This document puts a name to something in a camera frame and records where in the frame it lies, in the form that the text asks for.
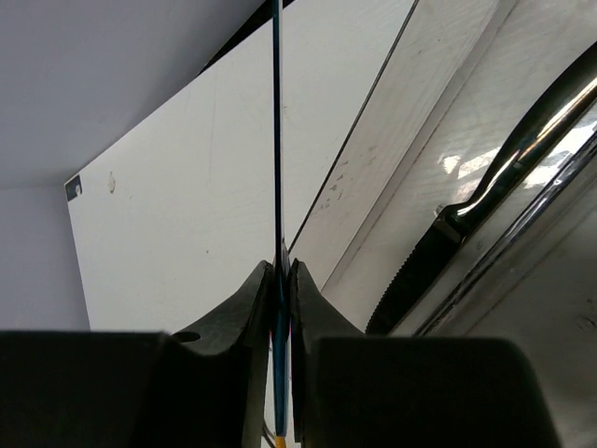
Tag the left blue corner marker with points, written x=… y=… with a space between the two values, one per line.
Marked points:
x=73 y=188

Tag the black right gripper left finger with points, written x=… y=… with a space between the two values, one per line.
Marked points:
x=203 y=386

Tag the black steak knife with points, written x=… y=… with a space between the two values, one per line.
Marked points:
x=540 y=130

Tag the blue knife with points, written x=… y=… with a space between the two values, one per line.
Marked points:
x=280 y=324

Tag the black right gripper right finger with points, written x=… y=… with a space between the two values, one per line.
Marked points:
x=354 y=390

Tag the smoky clear divided organizer tray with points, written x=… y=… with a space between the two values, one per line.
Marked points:
x=457 y=79

